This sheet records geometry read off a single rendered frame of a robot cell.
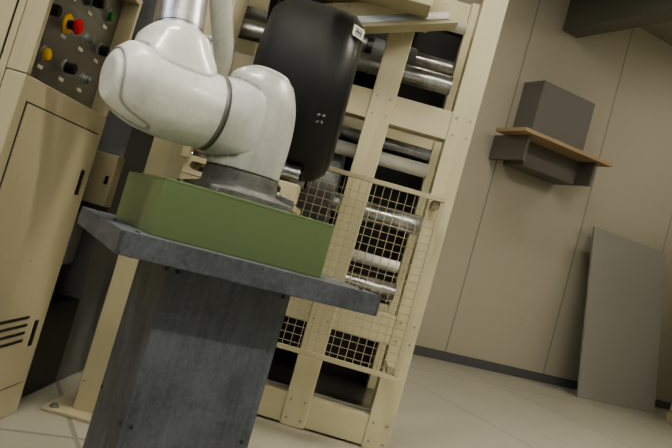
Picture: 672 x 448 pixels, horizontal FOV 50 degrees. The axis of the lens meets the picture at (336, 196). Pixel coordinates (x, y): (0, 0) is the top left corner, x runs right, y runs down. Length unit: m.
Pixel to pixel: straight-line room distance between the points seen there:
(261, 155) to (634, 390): 6.55
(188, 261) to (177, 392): 0.29
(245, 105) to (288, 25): 0.82
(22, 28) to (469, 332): 5.52
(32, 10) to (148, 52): 0.50
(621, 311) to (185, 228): 6.54
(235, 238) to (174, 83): 0.30
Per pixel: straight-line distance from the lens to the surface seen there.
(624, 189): 7.85
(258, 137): 1.43
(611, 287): 7.47
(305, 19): 2.24
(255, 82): 1.45
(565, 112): 6.89
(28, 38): 1.80
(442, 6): 2.85
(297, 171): 2.22
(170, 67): 1.36
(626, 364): 7.61
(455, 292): 6.59
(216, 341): 1.40
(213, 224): 1.29
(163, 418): 1.42
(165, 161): 2.37
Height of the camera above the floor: 0.72
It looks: 4 degrees up
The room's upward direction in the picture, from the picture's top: 16 degrees clockwise
